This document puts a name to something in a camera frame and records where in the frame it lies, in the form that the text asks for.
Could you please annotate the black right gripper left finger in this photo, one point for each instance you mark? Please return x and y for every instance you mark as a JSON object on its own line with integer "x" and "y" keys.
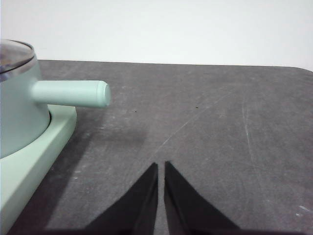
{"x": 132, "y": 210}

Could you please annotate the mint green breakfast machine base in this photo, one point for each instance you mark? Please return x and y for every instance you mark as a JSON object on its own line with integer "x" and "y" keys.
{"x": 29, "y": 171}

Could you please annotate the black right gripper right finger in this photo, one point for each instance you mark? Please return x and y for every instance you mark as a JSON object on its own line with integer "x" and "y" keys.
{"x": 185, "y": 210}

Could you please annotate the glass lid with green knob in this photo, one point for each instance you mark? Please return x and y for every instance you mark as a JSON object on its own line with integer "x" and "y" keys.
{"x": 14, "y": 56}

